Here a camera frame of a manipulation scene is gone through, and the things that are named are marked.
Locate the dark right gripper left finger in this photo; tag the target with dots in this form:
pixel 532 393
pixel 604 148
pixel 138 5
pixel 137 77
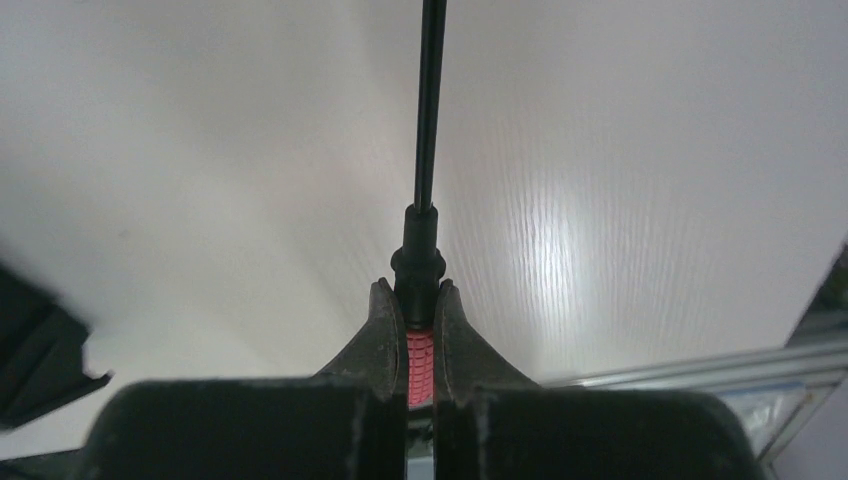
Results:
pixel 348 421

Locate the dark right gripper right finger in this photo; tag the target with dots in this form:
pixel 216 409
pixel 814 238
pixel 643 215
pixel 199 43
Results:
pixel 493 422

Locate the red black screwdriver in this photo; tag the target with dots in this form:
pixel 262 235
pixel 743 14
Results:
pixel 418 263

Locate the aluminium frame rail right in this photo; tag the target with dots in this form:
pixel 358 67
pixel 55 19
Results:
pixel 774 393

